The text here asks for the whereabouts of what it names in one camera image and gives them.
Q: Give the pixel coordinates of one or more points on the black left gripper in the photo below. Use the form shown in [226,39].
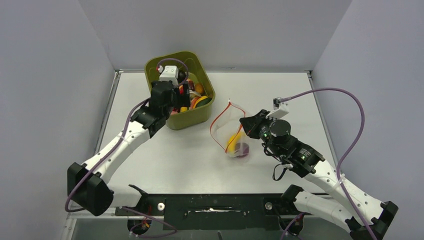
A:
[183,98]

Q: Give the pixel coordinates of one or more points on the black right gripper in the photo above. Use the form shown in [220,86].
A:
[251,124]

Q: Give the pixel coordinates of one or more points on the clear zip bag orange zipper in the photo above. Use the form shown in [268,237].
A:
[226,124]

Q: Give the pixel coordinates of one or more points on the purple red onion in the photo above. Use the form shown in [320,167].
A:
[241,150]

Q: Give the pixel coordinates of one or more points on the dark purple plum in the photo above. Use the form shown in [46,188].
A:
[181,77]

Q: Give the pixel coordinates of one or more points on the long yellow chili pepper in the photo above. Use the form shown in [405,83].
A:
[234,143]

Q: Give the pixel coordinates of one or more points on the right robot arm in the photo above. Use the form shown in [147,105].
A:
[358,213]

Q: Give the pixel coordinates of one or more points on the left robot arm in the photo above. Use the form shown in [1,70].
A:
[87,183]

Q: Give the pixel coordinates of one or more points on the watermelon slice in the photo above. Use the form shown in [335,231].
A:
[193,102]

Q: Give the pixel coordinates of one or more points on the dark green avocado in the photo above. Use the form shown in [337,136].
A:
[203,103]

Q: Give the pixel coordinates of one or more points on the olive green plastic basket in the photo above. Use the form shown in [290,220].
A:
[190,63]

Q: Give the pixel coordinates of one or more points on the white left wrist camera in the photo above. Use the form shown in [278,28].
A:
[168,73]

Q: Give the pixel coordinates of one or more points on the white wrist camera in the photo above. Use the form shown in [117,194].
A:
[280,109]
[168,73]

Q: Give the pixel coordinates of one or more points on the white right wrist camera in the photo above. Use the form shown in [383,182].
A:
[280,109]

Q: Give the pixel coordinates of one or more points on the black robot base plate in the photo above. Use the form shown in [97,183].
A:
[234,211]

